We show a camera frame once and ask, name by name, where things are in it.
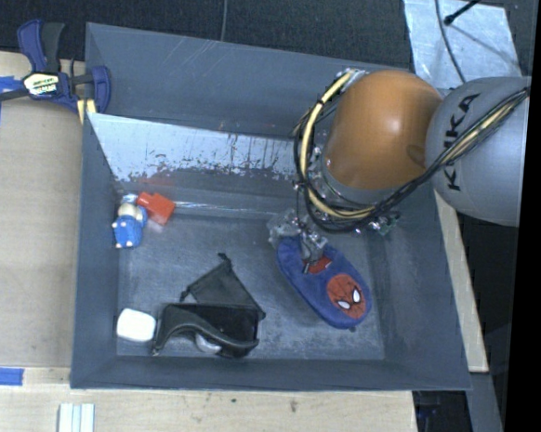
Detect grey metal bin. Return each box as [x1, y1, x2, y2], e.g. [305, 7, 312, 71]
[56, 21, 499, 421]

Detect blue slipper with red mask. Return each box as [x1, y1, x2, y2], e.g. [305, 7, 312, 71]
[270, 232, 378, 334]

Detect white cylinder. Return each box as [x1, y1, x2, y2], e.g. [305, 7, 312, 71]
[115, 307, 159, 344]

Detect blue and white toy figure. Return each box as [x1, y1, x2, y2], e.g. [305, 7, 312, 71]
[110, 191, 152, 252]

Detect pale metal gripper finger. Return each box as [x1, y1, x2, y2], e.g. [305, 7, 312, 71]
[266, 208, 303, 250]
[297, 229, 330, 268]

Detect red block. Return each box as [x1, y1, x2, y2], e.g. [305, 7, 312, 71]
[134, 190, 178, 227]

